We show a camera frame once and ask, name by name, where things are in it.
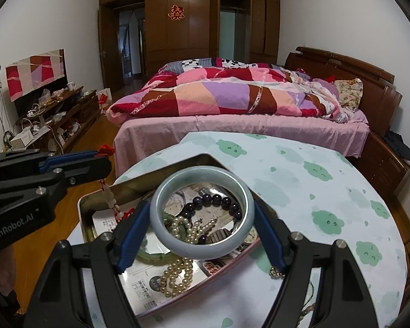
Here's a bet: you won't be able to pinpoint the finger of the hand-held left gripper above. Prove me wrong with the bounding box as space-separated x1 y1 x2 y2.
0 157 113 216
0 149 108 179

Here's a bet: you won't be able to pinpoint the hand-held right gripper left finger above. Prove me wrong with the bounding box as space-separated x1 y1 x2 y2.
22 200 151 328

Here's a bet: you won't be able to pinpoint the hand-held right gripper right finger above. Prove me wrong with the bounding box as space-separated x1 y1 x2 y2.
253 199 383 328

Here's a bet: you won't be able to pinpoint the translucent green jade bangle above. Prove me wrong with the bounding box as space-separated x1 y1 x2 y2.
137 213 188 264

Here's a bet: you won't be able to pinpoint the red knot pink bead charm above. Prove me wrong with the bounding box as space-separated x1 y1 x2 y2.
97 144 134 227

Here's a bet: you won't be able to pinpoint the rectangular metal tin box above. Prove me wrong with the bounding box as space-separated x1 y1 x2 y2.
77 154 270 319

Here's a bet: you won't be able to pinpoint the white pearl necklace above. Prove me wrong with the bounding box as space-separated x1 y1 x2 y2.
160 217 219 298

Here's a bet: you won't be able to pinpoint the pale white jade bangle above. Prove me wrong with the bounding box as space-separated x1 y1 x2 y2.
149 167 255 259

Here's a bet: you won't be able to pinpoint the person's left forearm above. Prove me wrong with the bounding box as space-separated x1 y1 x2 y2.
0 245 16 295

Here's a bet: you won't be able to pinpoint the wooden television stand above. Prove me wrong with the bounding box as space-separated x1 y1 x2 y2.
3 85 102 155

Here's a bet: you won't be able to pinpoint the white box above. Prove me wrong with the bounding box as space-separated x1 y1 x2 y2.
10 131 35 150

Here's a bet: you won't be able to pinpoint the red and white gift bag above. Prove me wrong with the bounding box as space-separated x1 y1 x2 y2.
96 88 113 110

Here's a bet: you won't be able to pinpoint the television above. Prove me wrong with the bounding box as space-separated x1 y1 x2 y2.
5 48 68 119

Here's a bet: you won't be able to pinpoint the patchwork television cover cloth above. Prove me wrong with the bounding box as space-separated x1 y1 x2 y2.
5 49 65 102

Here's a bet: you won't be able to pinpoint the bed with pink sheet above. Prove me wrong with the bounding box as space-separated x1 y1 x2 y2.
113 46 404 175

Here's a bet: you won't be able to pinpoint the brown wooden nightstand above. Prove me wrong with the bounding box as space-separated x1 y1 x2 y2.
357 131 410 196

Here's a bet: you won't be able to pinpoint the patchwork quilt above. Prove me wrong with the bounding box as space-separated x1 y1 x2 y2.
106 57 350 124

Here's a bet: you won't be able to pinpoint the dark folded clothes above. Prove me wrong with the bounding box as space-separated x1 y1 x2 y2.
383 130 410 165

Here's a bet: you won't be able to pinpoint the floral pillow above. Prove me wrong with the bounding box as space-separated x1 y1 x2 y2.
333 78 363 113

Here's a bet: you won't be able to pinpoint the brown wooden headboard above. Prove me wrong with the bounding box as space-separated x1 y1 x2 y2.
283 46 404 138

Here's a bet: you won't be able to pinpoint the red paper decoration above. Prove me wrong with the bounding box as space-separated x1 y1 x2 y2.
168 5 185 21

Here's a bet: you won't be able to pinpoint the brown wooden wardrobe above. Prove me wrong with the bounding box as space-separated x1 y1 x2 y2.
98 0 281 91

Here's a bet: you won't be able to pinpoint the dark ribbed bracelet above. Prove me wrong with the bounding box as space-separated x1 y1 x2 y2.
207 230 232 245

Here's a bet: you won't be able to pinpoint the dark purple bead bracelet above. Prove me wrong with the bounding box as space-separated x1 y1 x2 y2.
182 194 242 221

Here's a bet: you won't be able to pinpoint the multicolour stone bead bracelet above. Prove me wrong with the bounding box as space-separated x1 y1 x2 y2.
299 294 323 322

